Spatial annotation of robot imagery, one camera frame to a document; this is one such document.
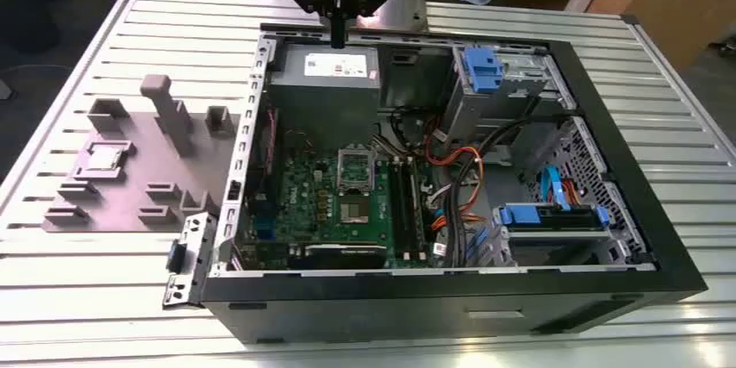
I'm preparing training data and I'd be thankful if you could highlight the grey metal drive cage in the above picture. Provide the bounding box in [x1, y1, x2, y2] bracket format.
[442, 43, 580, 145]

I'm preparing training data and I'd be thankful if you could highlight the grey parts rack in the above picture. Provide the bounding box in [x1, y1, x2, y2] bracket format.
[43, 74, 247, 234]

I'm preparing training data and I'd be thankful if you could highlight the yellow black wire bundle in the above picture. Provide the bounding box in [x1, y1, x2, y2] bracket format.
[371, 133, 431, 160]

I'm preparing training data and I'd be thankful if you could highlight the black PC case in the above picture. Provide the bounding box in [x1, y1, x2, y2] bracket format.
[198, 22, 708, 346]

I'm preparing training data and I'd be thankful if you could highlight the black graphics card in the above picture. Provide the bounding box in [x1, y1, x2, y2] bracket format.
[232, 239, 388, 271]

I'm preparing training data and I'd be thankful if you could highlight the grey metal disk bay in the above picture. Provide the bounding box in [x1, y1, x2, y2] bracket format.
[488, 229, 656, 268]

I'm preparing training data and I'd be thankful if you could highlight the green motherboard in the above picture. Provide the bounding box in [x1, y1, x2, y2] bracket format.
[239, 143, 448, 270]

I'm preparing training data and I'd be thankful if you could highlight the black RAM slot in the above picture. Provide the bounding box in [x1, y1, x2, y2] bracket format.
[387, 156, 412, 259]
[411, 156, 432, 258]
[394, 156, 418, 259]

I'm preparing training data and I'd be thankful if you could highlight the grey power supply unit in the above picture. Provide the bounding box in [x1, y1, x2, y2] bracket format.
[264, 43, 386, 152]

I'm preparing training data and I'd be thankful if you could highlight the grey metal card bracket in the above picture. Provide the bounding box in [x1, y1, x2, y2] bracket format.
[163, 210, 219, 311]

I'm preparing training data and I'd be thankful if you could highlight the CPU socket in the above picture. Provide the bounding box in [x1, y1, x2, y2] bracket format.
[338, 198, 374, 226]

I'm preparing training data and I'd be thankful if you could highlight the blue flat wire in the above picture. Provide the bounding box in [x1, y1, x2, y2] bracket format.
[540, 166, 580, 210]

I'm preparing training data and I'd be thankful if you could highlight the thick black cable bundle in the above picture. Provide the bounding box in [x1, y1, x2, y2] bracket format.
[446, 112, 576, 268]

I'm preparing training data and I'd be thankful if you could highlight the metal socket cover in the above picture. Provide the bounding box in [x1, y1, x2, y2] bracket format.
[336, 147, 380, 196]

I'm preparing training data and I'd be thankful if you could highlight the hard disk in blue carrier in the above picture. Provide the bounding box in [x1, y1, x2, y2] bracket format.
[492, 203, 612, 235]

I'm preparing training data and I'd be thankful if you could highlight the orange wire bundle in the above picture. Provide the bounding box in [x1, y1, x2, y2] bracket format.
[424, 146, 490, 235]

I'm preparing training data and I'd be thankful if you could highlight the silver CPU green edge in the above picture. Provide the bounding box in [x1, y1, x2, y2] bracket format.
[86, 147, 124, 170]

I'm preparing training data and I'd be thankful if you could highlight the thin red wire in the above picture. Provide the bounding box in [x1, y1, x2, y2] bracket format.
[262, 107, 282, 205]

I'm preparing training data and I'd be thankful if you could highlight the blue floor cable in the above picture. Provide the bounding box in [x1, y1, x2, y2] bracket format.
[0, 62, 75, 76]

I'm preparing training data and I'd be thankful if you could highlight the blue drive bay latch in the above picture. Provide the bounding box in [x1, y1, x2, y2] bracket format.
[464, 47, 507, 94]

